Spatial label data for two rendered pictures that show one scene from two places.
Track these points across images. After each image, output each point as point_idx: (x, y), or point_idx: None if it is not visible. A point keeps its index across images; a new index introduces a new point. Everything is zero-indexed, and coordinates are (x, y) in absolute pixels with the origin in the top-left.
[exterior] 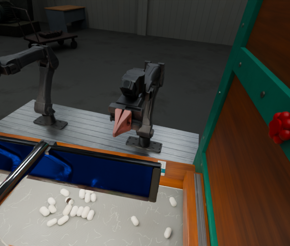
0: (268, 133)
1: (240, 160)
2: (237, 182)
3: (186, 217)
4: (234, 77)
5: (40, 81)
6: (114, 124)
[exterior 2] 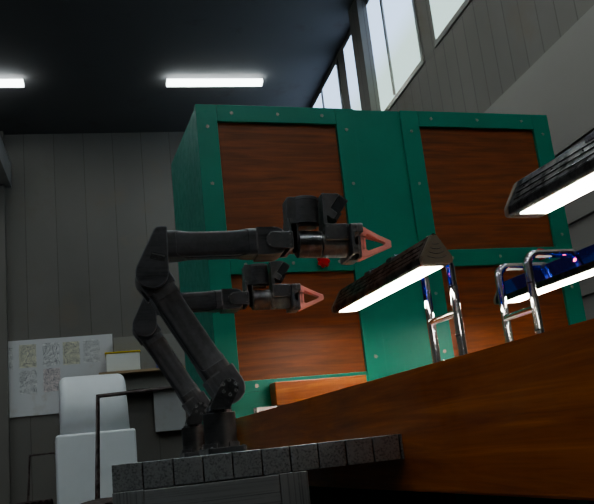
0: (323, 265)
1: (302, 310)
2: (312, 321)
3: (326, 382)
4: (232, 281)
5: (195, 316)
6: (314, 291)
